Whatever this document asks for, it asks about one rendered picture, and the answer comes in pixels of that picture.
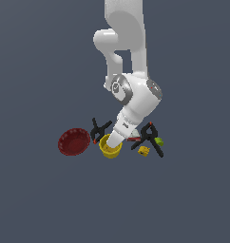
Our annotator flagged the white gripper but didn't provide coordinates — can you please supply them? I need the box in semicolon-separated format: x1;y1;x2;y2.
106;108;142;150

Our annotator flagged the yellow cup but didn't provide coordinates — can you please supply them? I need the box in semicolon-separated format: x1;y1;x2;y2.
98;133;124;159

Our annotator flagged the small black spring clamp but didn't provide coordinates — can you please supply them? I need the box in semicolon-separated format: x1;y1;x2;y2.
89;117;113;145

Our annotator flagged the red and white flat box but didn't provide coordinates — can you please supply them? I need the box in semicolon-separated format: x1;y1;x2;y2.
126;129;142;142

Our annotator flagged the large black spring clamp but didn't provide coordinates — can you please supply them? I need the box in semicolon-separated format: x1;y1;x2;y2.
130;121;164;159

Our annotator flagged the dark red bowl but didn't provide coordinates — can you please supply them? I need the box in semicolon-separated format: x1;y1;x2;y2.
57;127;91;157

